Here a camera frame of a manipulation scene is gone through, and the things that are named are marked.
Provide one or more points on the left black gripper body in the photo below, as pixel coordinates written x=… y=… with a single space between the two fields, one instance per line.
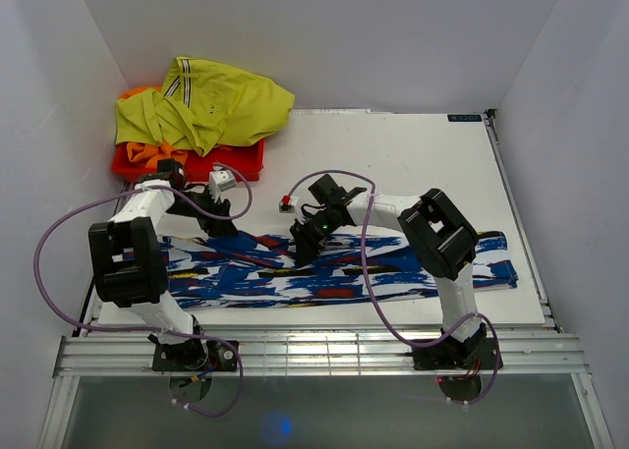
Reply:
x=186 y=208

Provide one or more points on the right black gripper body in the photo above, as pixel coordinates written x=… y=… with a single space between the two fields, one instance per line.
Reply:
x=320 y=226

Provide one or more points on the blue white red patterned trousers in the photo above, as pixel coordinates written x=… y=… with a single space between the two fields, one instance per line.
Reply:
x=258 y=272

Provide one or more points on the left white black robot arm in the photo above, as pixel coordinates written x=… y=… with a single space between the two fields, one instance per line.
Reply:
x=130 y=270

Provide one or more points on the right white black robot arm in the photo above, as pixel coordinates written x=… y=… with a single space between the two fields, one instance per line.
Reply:
x=442 y=239

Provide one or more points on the yellow-green trousers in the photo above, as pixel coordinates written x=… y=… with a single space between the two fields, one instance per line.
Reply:
x=201 y=105

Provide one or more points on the orange garment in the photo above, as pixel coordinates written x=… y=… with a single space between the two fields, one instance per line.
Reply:
x=152 y=154

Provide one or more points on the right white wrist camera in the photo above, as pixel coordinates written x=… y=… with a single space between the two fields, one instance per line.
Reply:
x=288 y=204

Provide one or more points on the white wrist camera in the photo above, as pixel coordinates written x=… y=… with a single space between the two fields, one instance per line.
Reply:
x=220 y=182
x=288 y=204

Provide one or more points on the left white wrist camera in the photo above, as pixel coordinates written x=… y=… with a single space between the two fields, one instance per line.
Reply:
x=220 y=182

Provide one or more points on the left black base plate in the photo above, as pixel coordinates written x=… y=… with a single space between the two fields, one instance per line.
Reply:
x=197 y=356

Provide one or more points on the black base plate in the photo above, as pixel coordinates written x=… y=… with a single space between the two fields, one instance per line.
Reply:
x=197 y=356
x=452 y=354

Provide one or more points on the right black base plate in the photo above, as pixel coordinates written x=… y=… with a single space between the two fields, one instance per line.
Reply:
x=452 y=354

